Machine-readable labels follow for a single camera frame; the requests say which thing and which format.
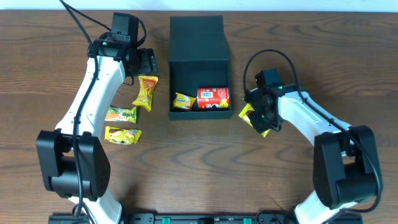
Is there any yellow chocolate cake packet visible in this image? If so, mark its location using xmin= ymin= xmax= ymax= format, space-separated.
xmin=104 ymin=126 xmax=142 ymax=145
xmin=239 ymin=103 xmax=270 ymax=138

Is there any yellow peanut butter snack packet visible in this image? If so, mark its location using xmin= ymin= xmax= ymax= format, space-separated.
xmin=132 ymin=75 xmax=159 ymax=112

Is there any yellow cracker snack packet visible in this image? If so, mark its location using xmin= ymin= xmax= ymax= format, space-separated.
xmin=172 ymin=92 xmax=196 ymax=111

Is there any red soda can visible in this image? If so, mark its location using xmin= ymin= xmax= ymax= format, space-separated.
xmin=197 ymin=87 xmax=230 ymax=110

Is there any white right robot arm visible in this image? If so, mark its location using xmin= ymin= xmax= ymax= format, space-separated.
xmin=244 ymin=83 xmax=383 ymax=224

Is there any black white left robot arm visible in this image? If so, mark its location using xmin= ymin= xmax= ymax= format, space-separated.
xmin=36 ymin=39 xmax=157 ymax=223

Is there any green pandan cake packet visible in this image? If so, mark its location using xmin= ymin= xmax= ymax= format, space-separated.
xmin=104 ymin=106 xmax=137 ymax=124

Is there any black open gift box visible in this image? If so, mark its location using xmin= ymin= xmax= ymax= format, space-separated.
xmin=169 ymin=16 xmax=233 ymax=120

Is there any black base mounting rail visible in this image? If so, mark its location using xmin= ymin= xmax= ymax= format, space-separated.
xmin=48 ymin=213 xmax=363 ymax=224

